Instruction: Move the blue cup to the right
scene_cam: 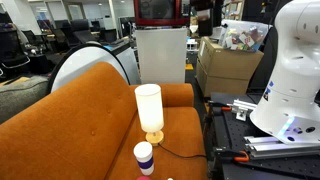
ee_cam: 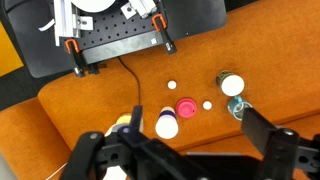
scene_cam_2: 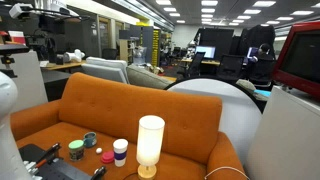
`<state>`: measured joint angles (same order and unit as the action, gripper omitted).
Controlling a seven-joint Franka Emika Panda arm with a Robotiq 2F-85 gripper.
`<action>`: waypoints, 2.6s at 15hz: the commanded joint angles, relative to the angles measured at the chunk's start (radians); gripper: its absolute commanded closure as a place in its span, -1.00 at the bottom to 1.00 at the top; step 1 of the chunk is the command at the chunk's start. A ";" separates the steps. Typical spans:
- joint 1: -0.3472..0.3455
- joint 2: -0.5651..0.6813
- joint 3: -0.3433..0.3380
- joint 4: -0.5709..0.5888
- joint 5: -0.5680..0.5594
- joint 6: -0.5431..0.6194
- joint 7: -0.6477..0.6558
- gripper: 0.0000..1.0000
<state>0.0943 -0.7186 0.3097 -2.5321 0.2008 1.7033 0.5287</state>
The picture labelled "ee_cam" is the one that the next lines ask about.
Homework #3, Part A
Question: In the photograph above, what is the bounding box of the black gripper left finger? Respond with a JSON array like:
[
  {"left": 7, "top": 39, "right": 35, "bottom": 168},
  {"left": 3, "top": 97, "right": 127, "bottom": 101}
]
[{"left": 117, "top": 106, "right": 144, "bottom": 144}]

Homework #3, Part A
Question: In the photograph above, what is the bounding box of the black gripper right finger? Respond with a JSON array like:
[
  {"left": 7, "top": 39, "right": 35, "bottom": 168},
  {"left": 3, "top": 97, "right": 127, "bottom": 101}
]
[{"left": 241, "top": 108, "right": 277, "bottom": 155}]

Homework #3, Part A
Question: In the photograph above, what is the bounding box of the blue ceramic mug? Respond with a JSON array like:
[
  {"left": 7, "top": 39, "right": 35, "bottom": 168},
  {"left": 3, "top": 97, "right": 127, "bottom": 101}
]
[{"left": 227, "top": 96, "right": 252, "bottom": 121}]

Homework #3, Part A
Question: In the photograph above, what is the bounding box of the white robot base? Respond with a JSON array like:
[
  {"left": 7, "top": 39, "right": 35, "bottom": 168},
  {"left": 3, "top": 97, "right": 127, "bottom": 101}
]
[{"left": 70, "top": 0, "right": 116, "bottom": 13}]

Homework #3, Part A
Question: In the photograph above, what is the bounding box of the white cup with purple band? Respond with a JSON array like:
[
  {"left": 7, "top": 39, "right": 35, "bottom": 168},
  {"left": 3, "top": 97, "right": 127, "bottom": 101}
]
[{"left": 155, "top": 106, "right": 179, "bottom": 139}]

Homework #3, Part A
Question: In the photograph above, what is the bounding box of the pink cup lid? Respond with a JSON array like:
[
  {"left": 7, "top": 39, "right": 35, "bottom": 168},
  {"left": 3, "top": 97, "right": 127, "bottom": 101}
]
[{"left": 176, "top": 98, "right": 197, "bottom": 118}]

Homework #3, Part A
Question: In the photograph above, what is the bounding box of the table lamp with white shade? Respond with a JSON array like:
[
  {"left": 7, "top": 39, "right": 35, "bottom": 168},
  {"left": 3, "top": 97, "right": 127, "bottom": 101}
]
[{"left": 104, "top": 113, "right": 143, "bottom": 137}]

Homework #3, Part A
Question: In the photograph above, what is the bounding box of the dark jar with white lid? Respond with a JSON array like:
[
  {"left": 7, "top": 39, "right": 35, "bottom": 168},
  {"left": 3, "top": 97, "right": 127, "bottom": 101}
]
[{"left": 216, "top": 70, "right": 245, "bottom": 96}]

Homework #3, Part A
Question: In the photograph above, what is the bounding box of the small white disc lower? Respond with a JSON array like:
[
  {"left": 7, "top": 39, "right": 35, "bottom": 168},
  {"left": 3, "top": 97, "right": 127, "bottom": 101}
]
[{"left": 202, "top": 101, "right": 212, "bottom": 110}]

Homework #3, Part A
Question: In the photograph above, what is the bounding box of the small white disc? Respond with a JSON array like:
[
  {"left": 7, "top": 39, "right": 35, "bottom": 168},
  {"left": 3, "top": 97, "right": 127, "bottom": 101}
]
[
  {"left": 202, "top": 101, "right": 212, "bottom": 110},
  {"left": 167, "top": 80, "right": 177, "bottom": 90}
]

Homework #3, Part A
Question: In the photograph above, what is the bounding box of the small white disc upper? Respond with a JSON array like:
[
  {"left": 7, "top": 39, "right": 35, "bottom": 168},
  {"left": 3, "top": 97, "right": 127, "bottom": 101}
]
[{"left": 167, "top": 80, "right": 177, "bottom": 90}]

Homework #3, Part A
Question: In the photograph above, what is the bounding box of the orange sofa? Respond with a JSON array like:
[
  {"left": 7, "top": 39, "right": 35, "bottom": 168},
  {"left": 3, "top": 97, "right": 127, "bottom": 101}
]
[{"left": 0, "top": 0, "right": 320, "bottom": 180}]

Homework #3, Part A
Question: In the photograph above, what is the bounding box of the orange black clamp left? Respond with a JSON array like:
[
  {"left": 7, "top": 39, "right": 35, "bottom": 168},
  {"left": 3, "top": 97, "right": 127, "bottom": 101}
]
[{"left": 65, "top": 38, "right": 85, "bottom": 77}]

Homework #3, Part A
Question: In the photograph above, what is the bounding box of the orange black clamp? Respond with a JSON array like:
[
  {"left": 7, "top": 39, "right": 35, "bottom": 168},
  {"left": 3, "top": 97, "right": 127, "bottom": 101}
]
[
  {"left": 152, "top": 14, "right": 177, "bottom": 54},
  {"left": 65, "top": 38, "right": 85, "bottom": 77}
]

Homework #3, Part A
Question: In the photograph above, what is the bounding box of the orange black clamp right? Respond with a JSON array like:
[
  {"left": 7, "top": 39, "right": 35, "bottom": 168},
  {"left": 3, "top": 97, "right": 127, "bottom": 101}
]
[{"left": 152, "top": 14, "right": 177, "bottom": 54}]

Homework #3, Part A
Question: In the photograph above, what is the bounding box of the black perforated mounting board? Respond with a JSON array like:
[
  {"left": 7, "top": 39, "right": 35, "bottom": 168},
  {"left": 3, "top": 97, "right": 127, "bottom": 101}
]
[{"left": 0, "top": 0, "right": 227, "bottom": 78}]

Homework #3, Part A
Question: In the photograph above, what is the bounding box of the black lamp power cable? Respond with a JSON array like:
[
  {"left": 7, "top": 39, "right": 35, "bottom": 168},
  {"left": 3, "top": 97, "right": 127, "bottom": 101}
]
[{"left": 117, "top": 56, "right": 142, "bottom": 108}]

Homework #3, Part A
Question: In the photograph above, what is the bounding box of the silver angle bracket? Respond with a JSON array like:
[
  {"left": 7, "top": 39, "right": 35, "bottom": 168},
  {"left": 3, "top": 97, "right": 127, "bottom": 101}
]
[{"left": 121, "top": 3, "right": 136, "bottom": 19}]

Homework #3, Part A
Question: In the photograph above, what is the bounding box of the silver aluminium extrusion rail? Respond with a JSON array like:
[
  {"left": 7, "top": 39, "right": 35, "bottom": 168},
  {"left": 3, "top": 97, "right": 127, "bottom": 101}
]
[{"left": 53, "top": 0, "right": 80, "bottom": 46}]

